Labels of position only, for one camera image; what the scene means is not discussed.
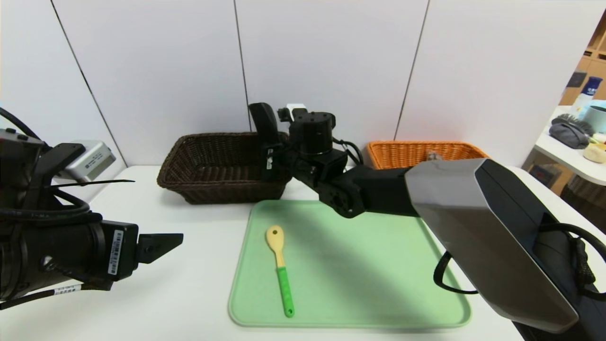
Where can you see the white side table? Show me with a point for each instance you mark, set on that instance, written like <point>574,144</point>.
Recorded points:
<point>558,154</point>

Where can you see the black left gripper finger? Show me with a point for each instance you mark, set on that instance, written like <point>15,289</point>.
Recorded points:
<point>158,246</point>

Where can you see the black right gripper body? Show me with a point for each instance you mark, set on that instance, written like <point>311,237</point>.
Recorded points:
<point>271,160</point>

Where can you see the dark brown wicker basket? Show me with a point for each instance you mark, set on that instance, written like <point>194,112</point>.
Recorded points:
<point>213,187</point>

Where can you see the white bottle with blue cap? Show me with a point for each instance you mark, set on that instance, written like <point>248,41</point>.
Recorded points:
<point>587,94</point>

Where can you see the orange wicker basket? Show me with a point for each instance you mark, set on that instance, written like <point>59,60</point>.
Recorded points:
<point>402,156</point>

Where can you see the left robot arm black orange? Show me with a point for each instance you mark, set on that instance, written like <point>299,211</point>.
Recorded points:
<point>47,246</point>

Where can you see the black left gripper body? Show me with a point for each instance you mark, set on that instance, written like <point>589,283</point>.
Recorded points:
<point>119,251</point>

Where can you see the teal cup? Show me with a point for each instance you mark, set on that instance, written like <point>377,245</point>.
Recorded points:
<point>597,121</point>

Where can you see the right robot arm black grey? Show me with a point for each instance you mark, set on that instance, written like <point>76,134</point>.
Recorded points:
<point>473,222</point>

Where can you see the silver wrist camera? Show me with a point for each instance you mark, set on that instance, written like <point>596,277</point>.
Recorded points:
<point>296,110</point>
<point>90,161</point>

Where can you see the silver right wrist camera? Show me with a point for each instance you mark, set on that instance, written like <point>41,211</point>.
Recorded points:
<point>296,110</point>

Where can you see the plastic brown snack roll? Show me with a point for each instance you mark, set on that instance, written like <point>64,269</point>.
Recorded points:
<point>433,155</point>

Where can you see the wooden shelf unit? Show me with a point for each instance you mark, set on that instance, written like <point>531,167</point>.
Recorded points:
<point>594,61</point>

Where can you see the beige round object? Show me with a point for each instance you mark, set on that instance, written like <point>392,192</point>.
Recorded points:
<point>594,154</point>

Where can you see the grey black pouch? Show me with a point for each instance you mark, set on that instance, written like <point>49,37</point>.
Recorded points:
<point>568,135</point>

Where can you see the light green plastic tray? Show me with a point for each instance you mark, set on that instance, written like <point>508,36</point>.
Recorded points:
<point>331,298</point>

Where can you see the brown cardboard box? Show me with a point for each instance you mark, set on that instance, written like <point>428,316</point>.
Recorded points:
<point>563,184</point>

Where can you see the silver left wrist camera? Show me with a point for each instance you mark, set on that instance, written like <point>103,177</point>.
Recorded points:
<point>90,161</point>

